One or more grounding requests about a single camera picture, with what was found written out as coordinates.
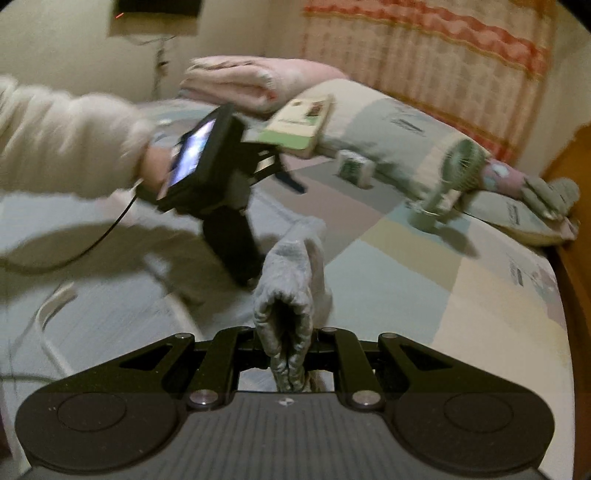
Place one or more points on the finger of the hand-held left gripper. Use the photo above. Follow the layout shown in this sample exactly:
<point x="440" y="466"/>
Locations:
<point x="291" y="181"/>

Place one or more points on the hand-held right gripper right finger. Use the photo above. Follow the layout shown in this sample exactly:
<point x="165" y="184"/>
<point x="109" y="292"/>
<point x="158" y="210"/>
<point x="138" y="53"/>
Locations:
<point x="344" y="355"/>

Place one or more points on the small green handheld fan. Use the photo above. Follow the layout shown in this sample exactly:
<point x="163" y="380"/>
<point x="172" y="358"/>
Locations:
<point x="461" y="161"/>

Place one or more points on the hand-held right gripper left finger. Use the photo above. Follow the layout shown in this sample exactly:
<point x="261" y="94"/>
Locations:
<point x="231" y="350"/>

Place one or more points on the wooden headboard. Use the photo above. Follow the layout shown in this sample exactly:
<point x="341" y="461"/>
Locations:
<point x="572" y="207"/>

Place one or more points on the person's left forearm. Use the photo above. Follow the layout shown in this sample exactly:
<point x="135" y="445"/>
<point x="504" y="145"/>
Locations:
<point x="69" y="138"/>

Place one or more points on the small tissue pack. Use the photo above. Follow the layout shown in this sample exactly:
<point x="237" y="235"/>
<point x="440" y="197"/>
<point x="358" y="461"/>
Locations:
<point x="355" y="168"/>

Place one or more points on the folded pink quilt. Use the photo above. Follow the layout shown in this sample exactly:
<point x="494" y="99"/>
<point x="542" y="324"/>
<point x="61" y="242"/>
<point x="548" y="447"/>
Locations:
<point x="240" y="83"/>

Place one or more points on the patchwork pillow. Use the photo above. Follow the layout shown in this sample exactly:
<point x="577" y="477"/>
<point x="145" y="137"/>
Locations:
<point x="378" y="124"/>
<point x="517" y="217"/>

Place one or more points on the white power strip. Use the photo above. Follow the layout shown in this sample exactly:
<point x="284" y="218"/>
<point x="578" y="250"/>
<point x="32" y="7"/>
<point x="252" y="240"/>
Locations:
<point x="161" y="60"/>

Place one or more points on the pink printed cloth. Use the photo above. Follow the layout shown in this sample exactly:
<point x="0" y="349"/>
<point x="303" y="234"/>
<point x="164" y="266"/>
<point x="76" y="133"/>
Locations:
<point x="503" y="174"/>

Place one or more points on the green and white book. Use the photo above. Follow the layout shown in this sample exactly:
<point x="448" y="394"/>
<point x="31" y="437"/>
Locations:
<point x="295" y="122"/>

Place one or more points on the black wall television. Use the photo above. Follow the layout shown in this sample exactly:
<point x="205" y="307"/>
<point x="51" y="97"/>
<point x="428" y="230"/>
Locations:
<point x="157" y="9"/>

